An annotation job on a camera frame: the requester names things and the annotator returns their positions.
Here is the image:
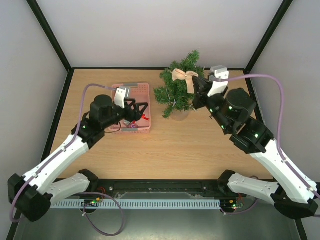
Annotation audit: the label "beige felt ornament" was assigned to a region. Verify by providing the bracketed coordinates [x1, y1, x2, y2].
[171, 68, 199, 94]

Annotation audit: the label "light blue cable duct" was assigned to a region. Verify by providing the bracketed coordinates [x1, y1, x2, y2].
[51, 199, 221, 210]

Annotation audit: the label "black frame rail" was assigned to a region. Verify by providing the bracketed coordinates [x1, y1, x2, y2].
[47, 178, 276, 200]

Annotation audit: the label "pink plastic basket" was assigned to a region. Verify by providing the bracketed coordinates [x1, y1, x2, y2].
[107, 82, 151, 134]

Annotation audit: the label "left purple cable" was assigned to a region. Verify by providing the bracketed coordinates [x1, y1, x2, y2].
[9, 83, 118, 223]

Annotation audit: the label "red ribbon bow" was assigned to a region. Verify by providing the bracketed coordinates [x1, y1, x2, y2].
[141, 114, 149, 121]

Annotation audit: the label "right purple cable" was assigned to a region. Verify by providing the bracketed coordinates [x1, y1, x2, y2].
[217, 74, 320, 218]

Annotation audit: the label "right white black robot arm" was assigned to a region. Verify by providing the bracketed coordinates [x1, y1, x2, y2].
[191, 75, 320, 220]

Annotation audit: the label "small green christmas tree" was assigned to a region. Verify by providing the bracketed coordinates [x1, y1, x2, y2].
[153, 50, 205, 119]

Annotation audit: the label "clear led string lights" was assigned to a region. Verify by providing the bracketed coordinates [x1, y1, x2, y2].
[166, 91, 196, 111]

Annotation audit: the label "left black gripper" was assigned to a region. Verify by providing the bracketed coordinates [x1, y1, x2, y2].
[102, 98, 148, 129]

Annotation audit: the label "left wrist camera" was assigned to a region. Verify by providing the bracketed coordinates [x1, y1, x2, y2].
[114, 85, 131, 109]

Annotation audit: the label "purple cable loop front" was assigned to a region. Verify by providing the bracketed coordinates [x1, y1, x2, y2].
[81, 191, 126, 237]

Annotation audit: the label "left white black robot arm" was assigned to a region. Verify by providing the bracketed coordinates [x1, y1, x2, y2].
[7, 94, 149, 222]

